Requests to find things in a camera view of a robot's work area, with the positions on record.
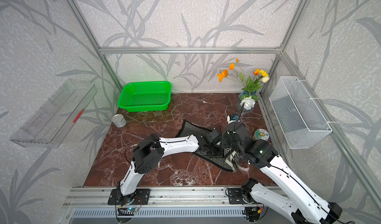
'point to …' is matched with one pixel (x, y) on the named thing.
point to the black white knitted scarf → (226, 160)
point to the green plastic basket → (145, 96)
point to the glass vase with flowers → (248, 95)
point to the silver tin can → (119, 120)
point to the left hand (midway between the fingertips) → (225, 157)
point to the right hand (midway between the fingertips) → (222, 134)
